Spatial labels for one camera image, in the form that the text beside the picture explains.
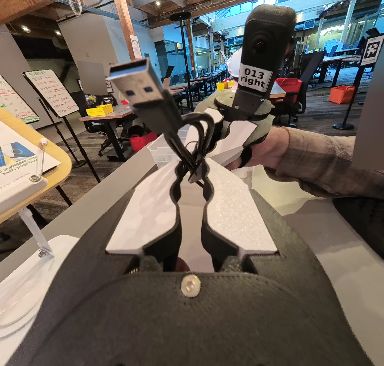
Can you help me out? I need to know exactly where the red floor bin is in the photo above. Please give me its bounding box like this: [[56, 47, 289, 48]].
[[129, 132, 158, 153]]

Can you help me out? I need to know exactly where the black office chair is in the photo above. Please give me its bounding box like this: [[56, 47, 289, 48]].
[[270, 51, 326, 126]]

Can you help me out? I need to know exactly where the red fabric bin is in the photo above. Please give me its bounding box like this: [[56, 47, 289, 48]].
[[275, 77, 303, 93]]

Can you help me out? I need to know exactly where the wide yellow bin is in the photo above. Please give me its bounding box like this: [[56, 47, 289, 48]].
[[86, 104, 114, 117]]

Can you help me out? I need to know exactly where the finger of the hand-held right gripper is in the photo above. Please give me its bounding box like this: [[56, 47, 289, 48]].
[[184, 107, 225, 152], [209, 120, 259, 171]]

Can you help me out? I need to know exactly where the white paper notice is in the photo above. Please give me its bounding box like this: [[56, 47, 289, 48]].
[[130, 35, 142, 59]]

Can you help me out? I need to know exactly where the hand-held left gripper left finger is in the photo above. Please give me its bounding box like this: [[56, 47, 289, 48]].
[[105, 162, 183, 273]]

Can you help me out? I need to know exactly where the whiteboard with red writing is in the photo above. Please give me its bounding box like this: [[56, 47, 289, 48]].
[[22, 69, 80, 118]]

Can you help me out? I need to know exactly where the instruction sheet on stand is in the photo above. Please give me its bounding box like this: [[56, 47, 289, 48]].
[[0, 106, 72, 222]]

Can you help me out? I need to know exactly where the black usb cable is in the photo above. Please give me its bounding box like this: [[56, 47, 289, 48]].
[[108, 58, 216, 189]]

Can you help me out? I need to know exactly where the person's right hand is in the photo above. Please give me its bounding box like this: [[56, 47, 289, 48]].
[[227, 126, 291, 176]]

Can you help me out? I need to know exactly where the wooden desk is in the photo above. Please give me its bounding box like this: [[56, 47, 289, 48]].
[[79, 103, 135, 162]]

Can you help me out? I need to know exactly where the clear plastic bin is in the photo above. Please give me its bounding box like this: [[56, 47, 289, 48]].
[[148, 124, 253, 179]]

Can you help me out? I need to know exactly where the whiteboard with green writing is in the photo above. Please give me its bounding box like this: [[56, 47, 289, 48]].
[[0, 75, 39, 124]]

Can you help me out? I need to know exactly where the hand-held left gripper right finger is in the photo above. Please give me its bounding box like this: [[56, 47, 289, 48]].
[[201, 158, 278, 273]]

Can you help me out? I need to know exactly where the white hard hat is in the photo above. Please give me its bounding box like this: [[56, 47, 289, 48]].
[[225, 48, 243, 78]]

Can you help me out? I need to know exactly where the wooden post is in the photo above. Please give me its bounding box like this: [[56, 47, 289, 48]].
[[109, 0, 142, 61]]

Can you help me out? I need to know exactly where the orange bin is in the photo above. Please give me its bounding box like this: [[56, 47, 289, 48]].
[[329, 85, 357, 104]]

